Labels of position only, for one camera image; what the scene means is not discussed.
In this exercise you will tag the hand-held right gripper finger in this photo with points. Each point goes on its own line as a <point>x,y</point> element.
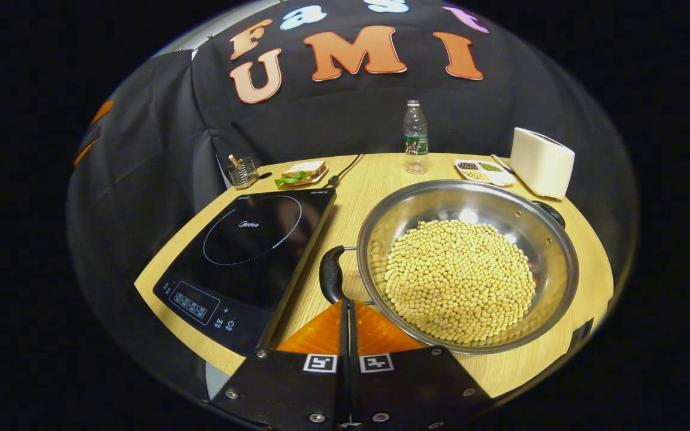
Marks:
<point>343,335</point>
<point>353,335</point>

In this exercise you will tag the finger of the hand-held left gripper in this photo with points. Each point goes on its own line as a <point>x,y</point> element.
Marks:
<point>100,112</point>

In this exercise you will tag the black induction cooktop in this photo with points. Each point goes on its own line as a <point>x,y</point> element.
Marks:
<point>249,257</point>

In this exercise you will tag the pile of yellow soybeans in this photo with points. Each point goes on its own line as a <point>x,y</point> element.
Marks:
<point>459,281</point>

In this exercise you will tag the metal mesh utensil holder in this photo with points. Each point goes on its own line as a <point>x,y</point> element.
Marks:
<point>243,175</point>

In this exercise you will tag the sandwich with lettuce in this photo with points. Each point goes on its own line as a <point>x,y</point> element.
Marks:
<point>303,170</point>

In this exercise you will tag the clear plastic water bottle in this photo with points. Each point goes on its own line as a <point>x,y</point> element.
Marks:
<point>415,140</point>

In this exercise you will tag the white divided tray with beans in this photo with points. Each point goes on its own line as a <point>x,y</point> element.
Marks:
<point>489,173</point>

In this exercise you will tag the black backdrop cloth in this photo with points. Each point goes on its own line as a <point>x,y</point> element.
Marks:
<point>345,114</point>

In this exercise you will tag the metal spoon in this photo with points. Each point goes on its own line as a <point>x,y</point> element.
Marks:
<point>501,163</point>

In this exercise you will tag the white toaster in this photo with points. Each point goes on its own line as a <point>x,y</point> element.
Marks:
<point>541,164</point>

